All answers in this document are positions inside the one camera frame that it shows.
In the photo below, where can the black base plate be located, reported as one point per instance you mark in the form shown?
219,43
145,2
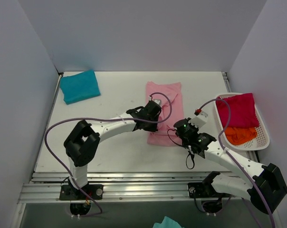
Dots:
68,192
198,190

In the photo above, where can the orange t shirt in basket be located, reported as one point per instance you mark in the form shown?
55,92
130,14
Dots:
238,136

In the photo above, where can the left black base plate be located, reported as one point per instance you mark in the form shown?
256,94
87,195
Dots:
68,192

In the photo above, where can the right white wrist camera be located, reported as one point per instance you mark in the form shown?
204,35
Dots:
200,118

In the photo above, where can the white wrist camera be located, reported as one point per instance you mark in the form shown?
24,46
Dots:
158,101
200,118

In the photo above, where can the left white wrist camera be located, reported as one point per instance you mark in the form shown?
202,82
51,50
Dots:
158,101

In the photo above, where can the crimson t shirt in basket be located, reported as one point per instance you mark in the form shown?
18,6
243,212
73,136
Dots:
242,108

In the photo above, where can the mint green cloth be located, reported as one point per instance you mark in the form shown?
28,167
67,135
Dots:
167,223

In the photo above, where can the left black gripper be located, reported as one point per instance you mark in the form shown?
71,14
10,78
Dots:
155,116

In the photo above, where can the pink t shirt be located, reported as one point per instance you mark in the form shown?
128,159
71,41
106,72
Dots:
172,110

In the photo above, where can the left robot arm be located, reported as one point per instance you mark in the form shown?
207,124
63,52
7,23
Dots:
82,143

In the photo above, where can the aluminium rail frame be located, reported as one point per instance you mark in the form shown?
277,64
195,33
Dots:
118,187

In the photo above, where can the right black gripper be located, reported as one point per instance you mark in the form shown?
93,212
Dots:
181,134

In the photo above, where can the white plastic basket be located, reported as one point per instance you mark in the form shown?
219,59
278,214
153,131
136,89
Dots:
259,143

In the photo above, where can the folded teal t shirt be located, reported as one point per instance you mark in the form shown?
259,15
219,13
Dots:
79,87

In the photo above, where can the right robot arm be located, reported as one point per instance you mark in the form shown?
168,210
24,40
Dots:
263,185

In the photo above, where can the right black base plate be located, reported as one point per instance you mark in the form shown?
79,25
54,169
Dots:
198,190

